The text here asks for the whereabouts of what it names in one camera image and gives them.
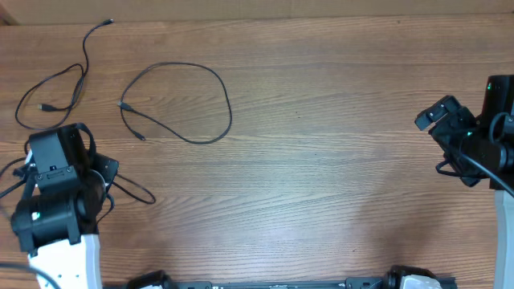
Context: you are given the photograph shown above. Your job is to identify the black cable silver plugs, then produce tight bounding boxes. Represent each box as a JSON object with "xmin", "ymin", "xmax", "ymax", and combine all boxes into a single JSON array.
[{"xmin": 96, "ymin": 173, "xmax": 157, "ymax": 223}]

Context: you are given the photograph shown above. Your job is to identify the black cable micro plug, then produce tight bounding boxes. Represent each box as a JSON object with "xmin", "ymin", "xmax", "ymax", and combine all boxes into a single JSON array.
[{"xmin": 117, "ymin": 61, "xmax": 234, "ymax": 145}]

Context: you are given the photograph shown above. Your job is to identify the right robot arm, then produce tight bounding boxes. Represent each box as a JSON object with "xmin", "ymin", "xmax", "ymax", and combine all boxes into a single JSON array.
[{"xmin": 414, "ymin": 75, "xmax": 513, "ymax": 288}]

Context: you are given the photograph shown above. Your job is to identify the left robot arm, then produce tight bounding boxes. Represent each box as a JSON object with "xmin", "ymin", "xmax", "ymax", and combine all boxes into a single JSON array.
[{"xmin": 10, "ymin": 123, "xmax": 118, "ymax": 288}]

